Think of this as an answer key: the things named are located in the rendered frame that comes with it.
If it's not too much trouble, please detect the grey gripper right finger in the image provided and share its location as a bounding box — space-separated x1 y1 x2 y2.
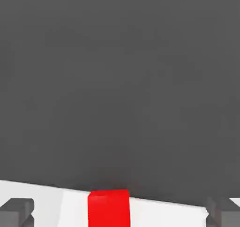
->
205 197 240 227

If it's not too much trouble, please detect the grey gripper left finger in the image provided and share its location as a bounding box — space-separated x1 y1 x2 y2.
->
0 198 35 227

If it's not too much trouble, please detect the small red cube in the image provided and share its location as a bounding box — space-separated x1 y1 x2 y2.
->
87 189 131 227

